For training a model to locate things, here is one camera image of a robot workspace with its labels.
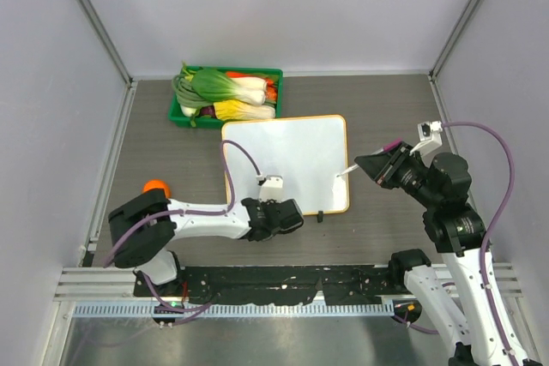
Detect yellow cabbage toy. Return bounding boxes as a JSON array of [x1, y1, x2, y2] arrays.
[[214, 99, 275, 122]]

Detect orange framed whiteboard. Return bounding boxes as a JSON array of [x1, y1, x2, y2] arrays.
[[221, 115, 350, 215]]

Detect orange fruit toy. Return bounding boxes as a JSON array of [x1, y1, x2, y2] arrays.
[[142, 179, 171, 198]]

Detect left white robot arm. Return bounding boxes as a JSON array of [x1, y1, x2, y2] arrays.
[[104, 189, 304, 297]]

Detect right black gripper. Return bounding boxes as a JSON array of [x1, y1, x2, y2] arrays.
[[355, 140, 440, 207]]

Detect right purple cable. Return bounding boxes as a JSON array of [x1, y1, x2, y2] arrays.
[[441, 120, 516, 358]]

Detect purple cable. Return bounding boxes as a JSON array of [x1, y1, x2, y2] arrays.
[[102, 139, 263, 268], [441, 120, 516, 358]]

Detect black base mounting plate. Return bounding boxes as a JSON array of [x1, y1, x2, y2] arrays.
[[154, 265, 409, 306]]

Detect pink whiteboard marker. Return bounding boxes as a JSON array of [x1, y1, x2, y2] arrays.
[[335, 139, 401, 177]]

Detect green bok choy toy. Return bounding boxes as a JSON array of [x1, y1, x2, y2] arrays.
[[190, 69, 268, 106]]

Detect aluminium rail with cable duct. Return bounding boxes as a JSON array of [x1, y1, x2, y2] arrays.
[[54, 264, 520, 323]]

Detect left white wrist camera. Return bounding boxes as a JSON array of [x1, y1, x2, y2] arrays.
[[256, 175, 284, 202]]

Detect green plastic tray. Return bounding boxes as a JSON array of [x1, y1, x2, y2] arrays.
[[168, 65, 283, 129]]

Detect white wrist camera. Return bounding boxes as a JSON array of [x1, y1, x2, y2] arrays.
[[256, 175, 284, 202], [410, 121, 443, 157]]

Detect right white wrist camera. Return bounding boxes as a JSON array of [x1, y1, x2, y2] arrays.
[[410, 121, 443, 157]]

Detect aluminium frame post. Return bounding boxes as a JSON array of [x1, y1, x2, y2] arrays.
[[76, 0, 133, 86], [429, 0, 484, 82]]

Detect green bean bundle toy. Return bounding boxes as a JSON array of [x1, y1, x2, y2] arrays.
[[172, 63, 211, 117]]

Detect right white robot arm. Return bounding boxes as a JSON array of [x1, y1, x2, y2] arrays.
[[355, 142, 536, 365]]

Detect right aluminium frame post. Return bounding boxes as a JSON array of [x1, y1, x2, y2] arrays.
[[429, 0, 484, 82]]

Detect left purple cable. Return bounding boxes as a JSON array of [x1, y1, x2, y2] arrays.
[[102, 139, 263, 268]]

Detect left aluminium frame post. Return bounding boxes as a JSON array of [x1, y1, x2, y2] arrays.
[[76, 0, 133, 86]]

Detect purple eggplant toy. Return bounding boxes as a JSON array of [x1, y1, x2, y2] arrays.
[[200, 105, 216, 118]]

